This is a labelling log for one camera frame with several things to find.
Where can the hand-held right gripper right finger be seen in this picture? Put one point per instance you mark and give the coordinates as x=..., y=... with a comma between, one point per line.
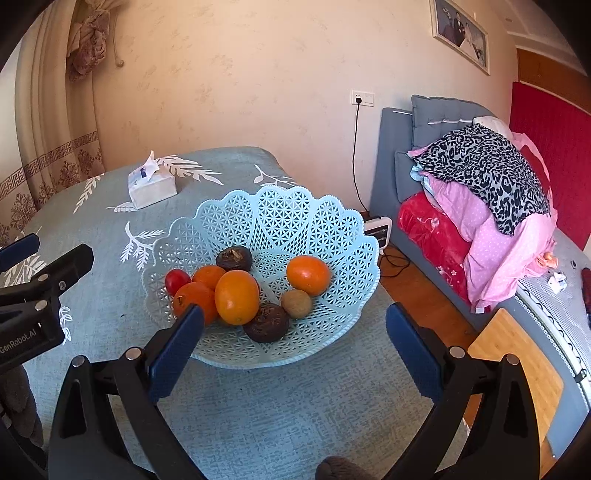
x=411, y=350

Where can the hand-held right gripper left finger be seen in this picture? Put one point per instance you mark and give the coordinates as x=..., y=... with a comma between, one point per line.
x=178, y=350

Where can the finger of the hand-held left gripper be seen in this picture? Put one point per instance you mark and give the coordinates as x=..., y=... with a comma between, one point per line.
x=55, y=277
x=18, y=251

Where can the small red tomato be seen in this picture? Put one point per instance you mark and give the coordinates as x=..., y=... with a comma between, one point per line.
x=178, y=281

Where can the large oval orange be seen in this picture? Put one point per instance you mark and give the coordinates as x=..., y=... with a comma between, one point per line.
x=237, y=297

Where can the dark brown round fruit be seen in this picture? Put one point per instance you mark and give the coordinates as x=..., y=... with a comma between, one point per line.
x=266, y=323
x=234, y=258

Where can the small tan round fruit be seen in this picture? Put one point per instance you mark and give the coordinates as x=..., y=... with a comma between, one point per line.
x=296, y=303

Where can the light blue plastic lattice basket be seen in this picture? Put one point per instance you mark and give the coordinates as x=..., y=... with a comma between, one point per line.
x=277, y=221

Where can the patterned beige curtain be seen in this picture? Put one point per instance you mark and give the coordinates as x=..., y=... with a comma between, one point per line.
x=51, y=161

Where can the small wooden table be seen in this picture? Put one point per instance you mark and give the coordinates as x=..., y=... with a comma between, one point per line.
x=517, y=360

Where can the red floral quilt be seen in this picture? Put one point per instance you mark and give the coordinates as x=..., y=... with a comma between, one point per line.
x=429, y=235

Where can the blue leaf print tablecloth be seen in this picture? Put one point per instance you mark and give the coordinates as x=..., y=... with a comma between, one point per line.
x=277, y=415

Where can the white electric heater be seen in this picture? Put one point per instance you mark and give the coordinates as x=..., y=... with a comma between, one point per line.
x=378, y=233

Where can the white tissue box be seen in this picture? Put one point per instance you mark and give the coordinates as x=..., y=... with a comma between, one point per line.
x=152, y=187

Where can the pile of blankets and clothes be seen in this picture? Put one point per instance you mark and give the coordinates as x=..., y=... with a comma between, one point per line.
x=508, y=258

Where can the grey knitted bedspread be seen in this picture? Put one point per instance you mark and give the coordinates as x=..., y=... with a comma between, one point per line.
x=558, y=323

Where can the small white packet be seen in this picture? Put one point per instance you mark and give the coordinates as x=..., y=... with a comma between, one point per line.
x=557, y=282

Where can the small orange toy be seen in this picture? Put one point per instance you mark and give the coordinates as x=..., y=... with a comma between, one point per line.
x=545, y=260

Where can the blue pillow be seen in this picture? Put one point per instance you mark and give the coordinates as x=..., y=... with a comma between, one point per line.
x=406, y=177

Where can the light blue quilt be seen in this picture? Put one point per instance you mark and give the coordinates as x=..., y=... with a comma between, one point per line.
x=421, y=177

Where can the blue upholstered bed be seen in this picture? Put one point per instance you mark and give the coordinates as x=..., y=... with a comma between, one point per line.
x=390, y=175

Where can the dark red object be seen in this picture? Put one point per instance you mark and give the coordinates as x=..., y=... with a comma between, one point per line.
x=587, y=290

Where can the leopard print blanket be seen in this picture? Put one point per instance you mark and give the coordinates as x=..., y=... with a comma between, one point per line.
x=489, y=170

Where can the gathered floral curtain drape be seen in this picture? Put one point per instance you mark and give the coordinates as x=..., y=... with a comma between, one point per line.
x=92, y=46

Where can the grey blue quilted cushion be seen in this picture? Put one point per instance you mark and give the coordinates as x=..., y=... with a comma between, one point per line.
x=438, y=115

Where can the white pillow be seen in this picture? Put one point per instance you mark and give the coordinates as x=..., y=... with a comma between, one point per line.
x=494, y=124

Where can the red wall panel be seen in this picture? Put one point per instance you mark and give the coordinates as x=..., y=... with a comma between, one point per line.
x=554, y=143

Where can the white wall socket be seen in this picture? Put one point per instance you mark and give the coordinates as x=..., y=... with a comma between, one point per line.
x=362, y=98

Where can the framed wall picture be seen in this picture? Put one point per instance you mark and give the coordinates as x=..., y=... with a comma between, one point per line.
x=461, y=32

